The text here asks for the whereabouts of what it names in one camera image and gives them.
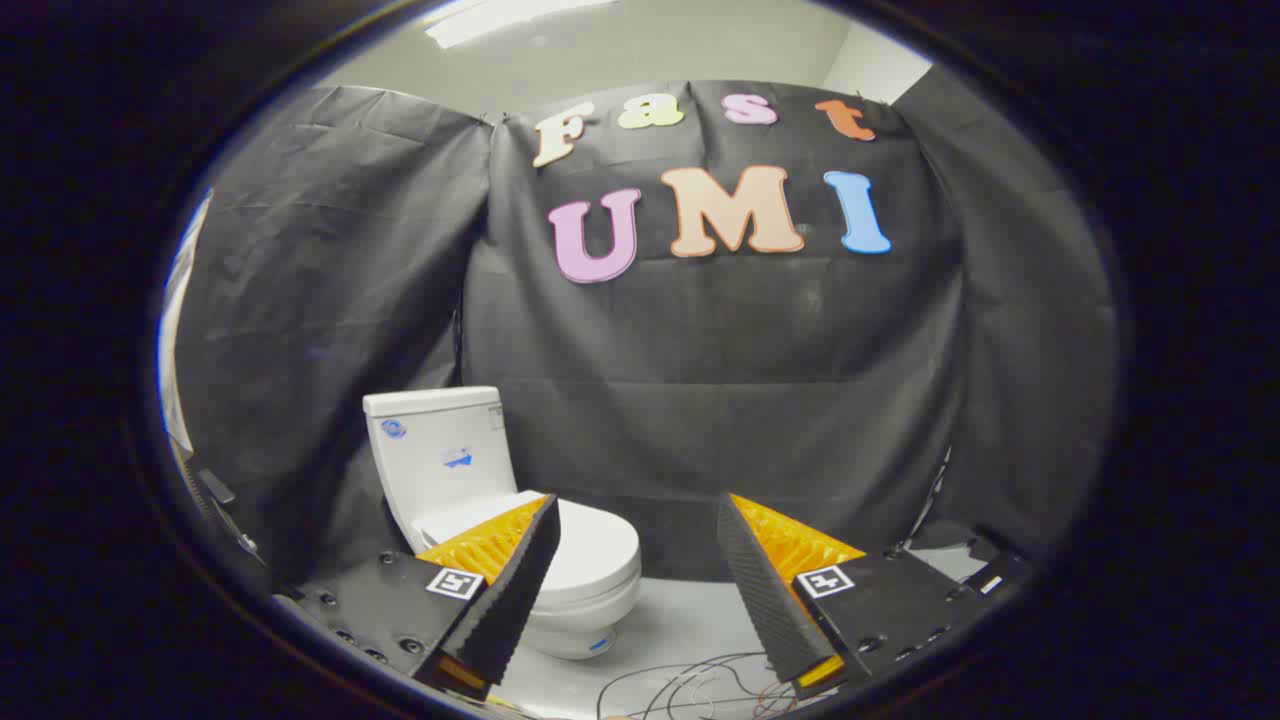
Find white toilet lid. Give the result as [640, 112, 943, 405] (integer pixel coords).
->
[415, 490, 642, 607]

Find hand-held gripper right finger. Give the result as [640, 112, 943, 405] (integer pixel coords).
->
[716, 492, 1033, 699]

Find black backdrop cloth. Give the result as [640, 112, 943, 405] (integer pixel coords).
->
[170, 80, 1116, 601]

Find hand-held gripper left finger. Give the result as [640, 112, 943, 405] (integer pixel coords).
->
[290, 493, 562, 701]

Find red wires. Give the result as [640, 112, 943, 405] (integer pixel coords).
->
[745, 682, 803, 719]

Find white toilet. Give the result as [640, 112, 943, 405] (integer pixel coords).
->
[362, 387, 642, 661]

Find tangle of black cables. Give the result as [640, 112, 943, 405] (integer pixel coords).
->
[597, 652, 776, 720]

